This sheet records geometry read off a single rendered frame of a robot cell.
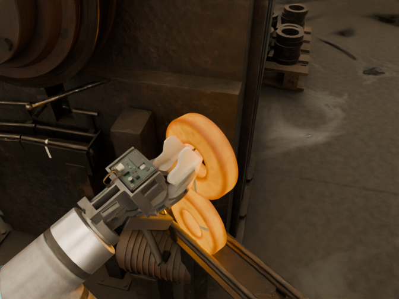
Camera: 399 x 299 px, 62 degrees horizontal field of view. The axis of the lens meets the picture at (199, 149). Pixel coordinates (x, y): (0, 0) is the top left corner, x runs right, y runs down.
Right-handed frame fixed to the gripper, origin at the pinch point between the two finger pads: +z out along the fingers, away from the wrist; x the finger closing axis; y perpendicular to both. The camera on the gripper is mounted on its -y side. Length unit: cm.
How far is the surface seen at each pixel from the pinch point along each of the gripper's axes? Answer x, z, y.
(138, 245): 13.7, -18.9, -33.8
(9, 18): 29.8, -9.4, 20.4
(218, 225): -5.8, -4.6, -15.0
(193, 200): 0.1, -4.9, -11.6
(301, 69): 76, 133, -118
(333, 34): 110, 224, -159
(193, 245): -2.7, -10.1, -20.5
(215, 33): 19.4, 22.9, 1.2
